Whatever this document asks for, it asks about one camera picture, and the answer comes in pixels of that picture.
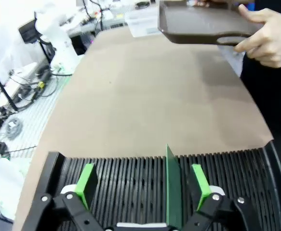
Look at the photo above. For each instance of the green PCB long rectangle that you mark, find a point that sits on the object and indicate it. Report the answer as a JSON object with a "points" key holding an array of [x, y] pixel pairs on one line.
{"points": [[172, 187]]}

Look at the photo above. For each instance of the dark brown plastic tray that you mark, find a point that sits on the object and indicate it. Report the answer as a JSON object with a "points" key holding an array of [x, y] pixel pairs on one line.
{"points": [[191, 26]]}

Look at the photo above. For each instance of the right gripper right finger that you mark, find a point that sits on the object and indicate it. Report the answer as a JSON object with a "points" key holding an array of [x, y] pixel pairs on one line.
{"points": [[227, 214]]}

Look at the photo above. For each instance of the person's black t-shirt torso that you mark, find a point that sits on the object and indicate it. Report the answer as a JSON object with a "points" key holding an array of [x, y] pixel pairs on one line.
{"points": [[275, 101]]}

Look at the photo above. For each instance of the black slotted PCB rack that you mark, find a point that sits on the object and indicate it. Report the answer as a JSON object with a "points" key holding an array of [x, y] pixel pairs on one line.
{"points": [[135, 183]]}

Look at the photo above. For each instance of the black control box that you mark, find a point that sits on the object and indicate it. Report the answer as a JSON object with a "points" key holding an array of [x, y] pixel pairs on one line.
{"points": [[28, 31]]}

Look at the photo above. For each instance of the person's right hand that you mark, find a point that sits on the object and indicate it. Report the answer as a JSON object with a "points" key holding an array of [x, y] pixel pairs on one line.
{"points": [[203, 3]]}

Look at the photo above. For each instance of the clear plastic storage box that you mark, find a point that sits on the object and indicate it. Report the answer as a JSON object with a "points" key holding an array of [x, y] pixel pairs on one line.
{"points": [[140, 24]]}

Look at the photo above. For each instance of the person's left hand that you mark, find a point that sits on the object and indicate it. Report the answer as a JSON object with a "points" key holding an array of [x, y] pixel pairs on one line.
{"points": [[275, 41]]}

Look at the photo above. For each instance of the black frame poles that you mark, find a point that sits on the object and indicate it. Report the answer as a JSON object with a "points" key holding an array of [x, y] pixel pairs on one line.
{"points": [[0, 86]]}

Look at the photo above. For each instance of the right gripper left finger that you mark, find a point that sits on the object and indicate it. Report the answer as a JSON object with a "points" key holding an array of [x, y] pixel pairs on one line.
{"points": [[58, 211]]}

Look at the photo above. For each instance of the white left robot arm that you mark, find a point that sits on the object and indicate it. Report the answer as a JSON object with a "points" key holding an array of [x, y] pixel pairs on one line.
{"points": [[58, 41]]}

